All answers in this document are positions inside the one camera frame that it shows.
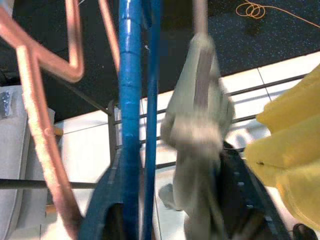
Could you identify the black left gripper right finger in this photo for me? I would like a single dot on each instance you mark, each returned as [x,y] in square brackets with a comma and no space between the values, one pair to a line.
[240,200]

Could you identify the blue plastic hanger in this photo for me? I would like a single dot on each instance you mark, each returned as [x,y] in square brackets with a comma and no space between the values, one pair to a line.
[152,100]

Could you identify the grey-green cloth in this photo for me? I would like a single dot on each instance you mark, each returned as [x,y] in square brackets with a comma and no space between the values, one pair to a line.
[197,125]

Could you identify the grey padded ottoman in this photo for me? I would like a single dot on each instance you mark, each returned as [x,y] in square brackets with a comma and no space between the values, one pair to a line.
[15,150]

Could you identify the black metal clothes rack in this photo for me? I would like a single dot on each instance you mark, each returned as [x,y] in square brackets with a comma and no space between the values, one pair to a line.
[111,130]

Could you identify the yellow cloth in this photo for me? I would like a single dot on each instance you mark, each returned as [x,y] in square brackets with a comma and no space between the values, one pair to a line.
[287,137]

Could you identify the pink plastic hanger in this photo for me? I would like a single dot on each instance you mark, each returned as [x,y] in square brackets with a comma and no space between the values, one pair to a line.
[200,15]
[32,100]
[110,32]

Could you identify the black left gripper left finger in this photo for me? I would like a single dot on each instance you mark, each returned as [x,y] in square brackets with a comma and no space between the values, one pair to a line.
[100,200]

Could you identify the blue taped rail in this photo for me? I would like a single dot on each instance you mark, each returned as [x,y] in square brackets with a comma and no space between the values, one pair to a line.
[128,75]

